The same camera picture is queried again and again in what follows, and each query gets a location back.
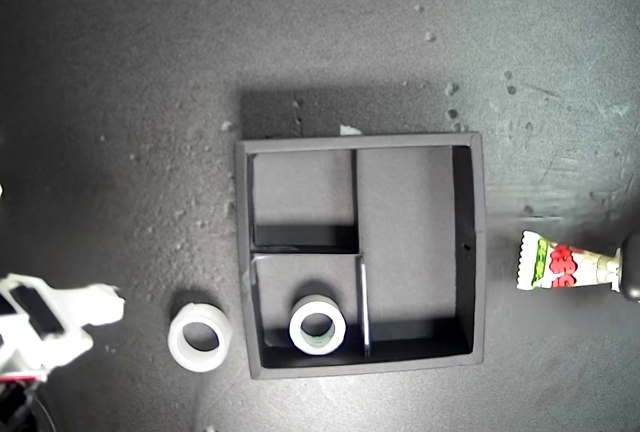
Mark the small white tape roll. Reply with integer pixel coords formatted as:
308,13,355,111
288,294,348,356

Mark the black tray with wells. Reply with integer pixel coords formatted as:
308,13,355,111
234,131,489,380

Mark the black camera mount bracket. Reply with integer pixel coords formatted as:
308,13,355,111
0,381,44,432

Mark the large white tape roll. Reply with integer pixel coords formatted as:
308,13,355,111
167,301,234,373

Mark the printed snack bar wrapper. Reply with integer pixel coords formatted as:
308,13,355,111
514,230,622,292

